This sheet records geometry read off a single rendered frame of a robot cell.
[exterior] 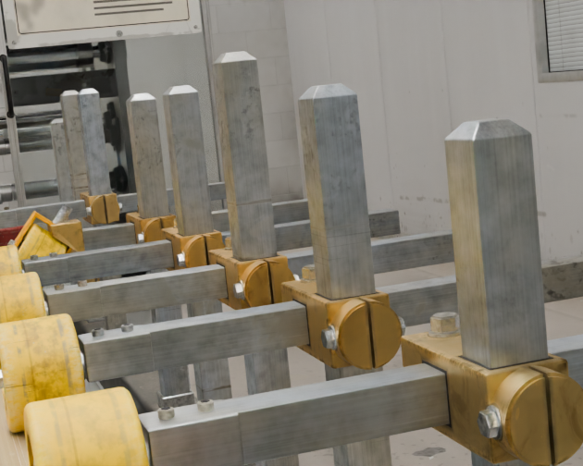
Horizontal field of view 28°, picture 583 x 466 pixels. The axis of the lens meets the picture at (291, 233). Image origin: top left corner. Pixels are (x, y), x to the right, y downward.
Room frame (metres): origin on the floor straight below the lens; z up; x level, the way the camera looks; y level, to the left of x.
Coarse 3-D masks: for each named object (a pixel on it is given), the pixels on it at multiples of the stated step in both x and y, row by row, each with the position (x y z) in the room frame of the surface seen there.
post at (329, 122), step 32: (320, 96) 0.84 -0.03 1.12; (352, 96) 0.85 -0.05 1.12; (320, 128) 0.84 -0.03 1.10; (352, 128) 0.85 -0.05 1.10; (320, 160) 0.84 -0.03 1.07; (352, 160) 0.85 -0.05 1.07; (320, 192) 0.84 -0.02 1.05; (352, 192) 0.85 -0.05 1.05; (320, 224) 0.85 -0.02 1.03; (352, 224) 0.85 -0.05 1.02; (320, 256) 0.86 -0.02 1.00; (352, 256) 0.85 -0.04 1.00; (320, 288) 0.86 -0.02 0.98; (352, 288) 0.85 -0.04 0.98; (352, 448) 0.84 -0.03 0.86; (384, 448) 0.85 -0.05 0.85
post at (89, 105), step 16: (80, 96) 2.04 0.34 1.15; (96, 96) 2.04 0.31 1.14; (80, 112) 2.05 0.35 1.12; (96, 112) 2.04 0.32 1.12; (96, 128) 2.04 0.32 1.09; (96, 144) 2.04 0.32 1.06; (96, 160) 2.04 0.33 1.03; (96, 176) 2.04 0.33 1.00; (96, 192) 2.04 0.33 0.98; (96, 224) 2.04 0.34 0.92; (112, 224) 2.04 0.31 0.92; (112, 320) 2.04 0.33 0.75
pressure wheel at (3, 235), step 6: (0, 228) 2.26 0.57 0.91; (6, 228) 2.25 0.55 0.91; (12, 228) 2.26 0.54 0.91; (18, 228) 2.26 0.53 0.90; (0, 234) 2.25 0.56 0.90; (6, 234) 2.25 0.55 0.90; (12, 234) 2.25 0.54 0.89; (18, 234) 2.26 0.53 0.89; (0, 240) 2.25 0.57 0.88; (6, 240) 2.25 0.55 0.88; (0, 246) 2.25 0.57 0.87
